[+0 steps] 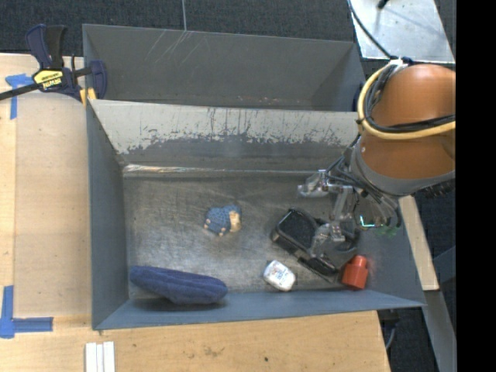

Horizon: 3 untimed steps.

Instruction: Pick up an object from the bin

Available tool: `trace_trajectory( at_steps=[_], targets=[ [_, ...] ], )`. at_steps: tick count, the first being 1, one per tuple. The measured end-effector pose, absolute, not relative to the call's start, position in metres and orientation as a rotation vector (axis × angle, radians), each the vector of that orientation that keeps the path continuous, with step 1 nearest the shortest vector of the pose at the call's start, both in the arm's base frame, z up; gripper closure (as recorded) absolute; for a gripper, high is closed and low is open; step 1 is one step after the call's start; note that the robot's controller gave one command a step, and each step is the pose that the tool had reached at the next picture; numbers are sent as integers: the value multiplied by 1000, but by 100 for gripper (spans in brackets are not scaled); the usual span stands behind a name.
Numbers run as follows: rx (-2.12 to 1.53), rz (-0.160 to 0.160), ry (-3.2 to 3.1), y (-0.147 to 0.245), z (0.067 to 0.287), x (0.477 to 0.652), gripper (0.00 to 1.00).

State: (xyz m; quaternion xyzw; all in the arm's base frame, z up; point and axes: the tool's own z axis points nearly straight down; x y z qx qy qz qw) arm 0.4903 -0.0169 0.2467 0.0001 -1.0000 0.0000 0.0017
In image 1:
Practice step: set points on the grey metal bin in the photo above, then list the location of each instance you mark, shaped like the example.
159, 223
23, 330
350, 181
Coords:
186, 223

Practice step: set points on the red bottle-shaped block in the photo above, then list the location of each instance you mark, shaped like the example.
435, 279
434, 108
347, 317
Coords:
355, 273

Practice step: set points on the white crumpled packet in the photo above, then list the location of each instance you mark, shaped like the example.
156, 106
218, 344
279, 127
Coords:
279, 275

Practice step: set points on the dark blue cloth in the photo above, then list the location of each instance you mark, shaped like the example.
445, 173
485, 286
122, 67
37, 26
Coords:
180, 285

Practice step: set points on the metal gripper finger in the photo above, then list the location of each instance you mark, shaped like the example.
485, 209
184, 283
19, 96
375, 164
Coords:
312, 187
324, 240

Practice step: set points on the blue knitted toy animal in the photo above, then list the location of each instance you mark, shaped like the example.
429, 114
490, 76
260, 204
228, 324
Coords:
221, 219

